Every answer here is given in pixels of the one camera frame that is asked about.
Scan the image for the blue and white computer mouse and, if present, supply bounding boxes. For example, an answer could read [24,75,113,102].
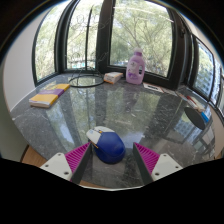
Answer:
[85,125,127,165]

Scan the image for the purple plastic bottle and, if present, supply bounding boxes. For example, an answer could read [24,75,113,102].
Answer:
[125,48,147,86]

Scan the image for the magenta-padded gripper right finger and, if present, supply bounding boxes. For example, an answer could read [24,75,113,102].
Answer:
[132,142,184,186]

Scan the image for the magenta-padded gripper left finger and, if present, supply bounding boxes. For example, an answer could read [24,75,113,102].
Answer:
[39,142,94,185]

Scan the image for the round black mouse pad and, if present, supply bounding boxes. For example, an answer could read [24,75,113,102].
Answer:
[184,106,207,131]

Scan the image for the black wire stand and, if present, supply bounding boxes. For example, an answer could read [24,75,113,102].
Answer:
[68,4,111,89]

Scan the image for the small orange and white box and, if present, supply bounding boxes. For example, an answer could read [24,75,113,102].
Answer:
[103,71,124,85]

